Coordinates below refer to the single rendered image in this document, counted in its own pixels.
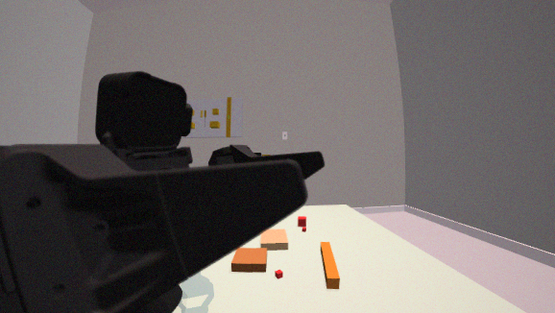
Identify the orange-brown square block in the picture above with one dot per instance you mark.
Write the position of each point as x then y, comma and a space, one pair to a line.
252, 260

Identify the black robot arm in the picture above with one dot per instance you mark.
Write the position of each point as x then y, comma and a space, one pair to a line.
139, 116

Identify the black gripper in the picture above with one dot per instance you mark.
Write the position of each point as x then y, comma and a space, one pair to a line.
83, 232

